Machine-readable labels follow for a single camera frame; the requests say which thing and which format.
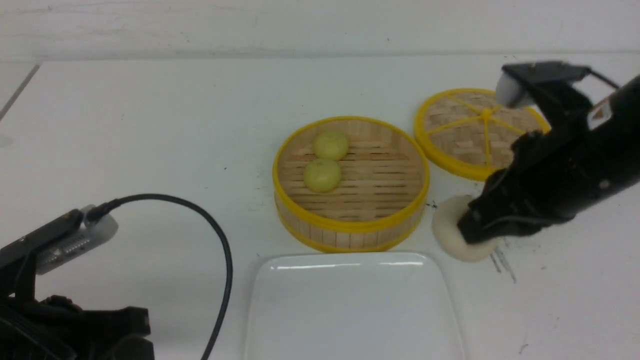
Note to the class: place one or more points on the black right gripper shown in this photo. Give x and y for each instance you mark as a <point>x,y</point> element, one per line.
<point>553,175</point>

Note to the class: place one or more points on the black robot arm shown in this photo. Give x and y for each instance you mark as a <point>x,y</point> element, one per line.
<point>614,119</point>

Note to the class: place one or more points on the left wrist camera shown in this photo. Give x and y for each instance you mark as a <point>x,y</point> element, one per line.
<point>61,240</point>

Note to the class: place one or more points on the white rectangular plate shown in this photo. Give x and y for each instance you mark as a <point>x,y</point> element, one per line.
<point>389,305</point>

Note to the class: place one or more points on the white steamed bun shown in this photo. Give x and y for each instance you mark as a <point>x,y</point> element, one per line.
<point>446,232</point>

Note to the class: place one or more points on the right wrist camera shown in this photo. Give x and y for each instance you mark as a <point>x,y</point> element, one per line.
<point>538,82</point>

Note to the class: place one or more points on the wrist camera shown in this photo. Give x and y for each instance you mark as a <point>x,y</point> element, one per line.
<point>61,240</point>
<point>538,82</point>

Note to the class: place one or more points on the yellow steamed bun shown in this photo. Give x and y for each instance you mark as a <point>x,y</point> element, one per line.
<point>322,175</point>
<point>332,145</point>

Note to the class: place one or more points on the woven bamboo steamer lid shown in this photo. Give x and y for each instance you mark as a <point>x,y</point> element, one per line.
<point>466,132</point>

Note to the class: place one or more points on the bamboo steamer basket yellow rim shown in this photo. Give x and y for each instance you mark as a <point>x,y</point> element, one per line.
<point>381,196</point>

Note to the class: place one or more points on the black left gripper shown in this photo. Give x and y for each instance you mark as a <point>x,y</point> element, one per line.
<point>57,329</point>

